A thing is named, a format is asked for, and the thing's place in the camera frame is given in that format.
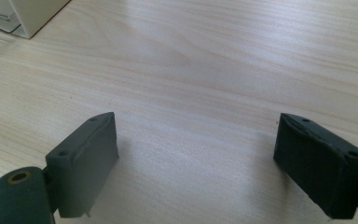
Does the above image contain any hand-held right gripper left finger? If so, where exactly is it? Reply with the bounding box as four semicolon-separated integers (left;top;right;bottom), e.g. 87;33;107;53
45;111;120;219

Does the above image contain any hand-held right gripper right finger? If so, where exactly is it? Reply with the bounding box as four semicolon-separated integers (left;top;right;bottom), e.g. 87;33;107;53
272;112;358;220

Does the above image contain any white plastic container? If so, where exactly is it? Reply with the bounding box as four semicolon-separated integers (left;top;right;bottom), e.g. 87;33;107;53
0;0;72;40

